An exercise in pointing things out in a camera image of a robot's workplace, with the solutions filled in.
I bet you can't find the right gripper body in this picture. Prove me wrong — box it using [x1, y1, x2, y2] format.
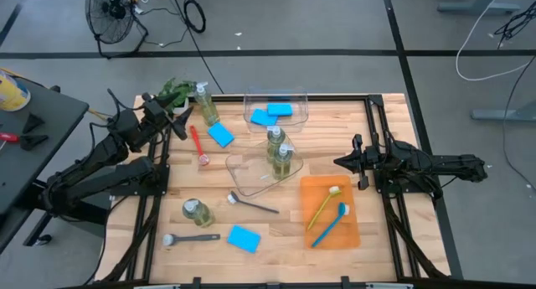
[361, 143, 395, 180]

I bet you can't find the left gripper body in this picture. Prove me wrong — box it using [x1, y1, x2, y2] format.
[139, 95, 178, 136]

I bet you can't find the red dish brush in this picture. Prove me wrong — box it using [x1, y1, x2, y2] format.
[188, 125, 210, 167]

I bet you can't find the clear yellow soap pump bottle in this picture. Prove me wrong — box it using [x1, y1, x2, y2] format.
[193, 81, 221, 127]
[265, 125, 287, 163]
[271, 142, 295, 181]

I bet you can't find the green dish brush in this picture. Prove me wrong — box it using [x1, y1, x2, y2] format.
[307, 185, 343, 231]

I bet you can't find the blue dish brush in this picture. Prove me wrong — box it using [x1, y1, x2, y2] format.
[310, 202, 351, 249]

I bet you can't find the blue sponge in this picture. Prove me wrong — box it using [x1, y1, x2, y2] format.
[266, 102, 294, 117]
[227, 224, 262, 255]
[250, 108, 279, 127]
[207, 121, 235, 149]

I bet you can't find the green bottle front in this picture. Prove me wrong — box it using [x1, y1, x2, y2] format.
[181, 198, 217, 230]

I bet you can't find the grey dish brush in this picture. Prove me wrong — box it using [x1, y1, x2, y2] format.
[162, 233, 222, 247]

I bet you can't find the green plant white pot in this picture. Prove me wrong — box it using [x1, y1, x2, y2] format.
[157, 77, 198, 116]

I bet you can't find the orange silicone mat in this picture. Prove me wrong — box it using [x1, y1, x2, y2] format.
[299, 174, 362, 250]

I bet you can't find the clear plastic bin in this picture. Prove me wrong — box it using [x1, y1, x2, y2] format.
[242, 86, 310, 134]
[224, 133, 305, 198]

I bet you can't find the small black dish brush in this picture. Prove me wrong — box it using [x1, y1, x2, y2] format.
[226, 190, 281, 215]

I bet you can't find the black floor fan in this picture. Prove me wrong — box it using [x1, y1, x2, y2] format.
[85, 0, 150, 59]

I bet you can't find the black plastic part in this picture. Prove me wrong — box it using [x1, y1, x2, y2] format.
[21, 112, 46, 135]
[19, 133, 49, 152]

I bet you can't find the grey desk leg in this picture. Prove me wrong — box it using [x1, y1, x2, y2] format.
[471, 96, 536, 122]
[437, 0, 521, 14]

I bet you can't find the dark grey side table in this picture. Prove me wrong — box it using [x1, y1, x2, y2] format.
[0, 77, 91, 256]

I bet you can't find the yellow canister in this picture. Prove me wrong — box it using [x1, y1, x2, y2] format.
[0, 69, 32, 112]

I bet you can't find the long black cable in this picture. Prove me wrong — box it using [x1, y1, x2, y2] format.
[167, 0, 225, 95]

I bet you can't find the coiled black cable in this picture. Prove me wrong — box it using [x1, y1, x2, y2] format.
[183, 0, 207, 34]

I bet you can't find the white floor cable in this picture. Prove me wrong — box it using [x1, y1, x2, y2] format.
[455, 0, 536, 83]

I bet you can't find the black cable bundle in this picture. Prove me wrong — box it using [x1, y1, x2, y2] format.
[493, 0, 536, 49]

